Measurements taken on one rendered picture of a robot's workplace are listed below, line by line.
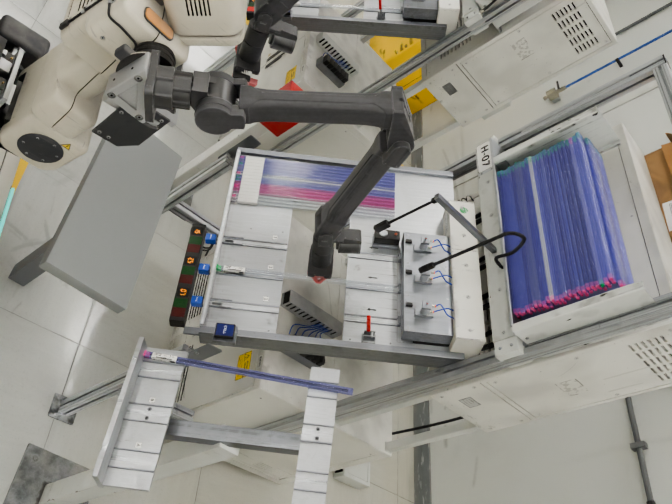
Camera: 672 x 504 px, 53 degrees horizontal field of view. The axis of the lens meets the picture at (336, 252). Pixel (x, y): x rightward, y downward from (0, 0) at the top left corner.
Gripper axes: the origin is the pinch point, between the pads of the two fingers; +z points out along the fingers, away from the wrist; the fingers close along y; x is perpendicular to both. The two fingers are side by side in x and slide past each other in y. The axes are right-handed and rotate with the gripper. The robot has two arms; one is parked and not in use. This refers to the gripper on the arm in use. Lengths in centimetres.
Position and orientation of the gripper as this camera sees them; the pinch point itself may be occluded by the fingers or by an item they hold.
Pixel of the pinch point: (318, 279)
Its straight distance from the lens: 192.4
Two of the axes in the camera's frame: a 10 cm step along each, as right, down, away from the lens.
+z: -0.9, 6.0, 7.9
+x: -9.9, -1.1, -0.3
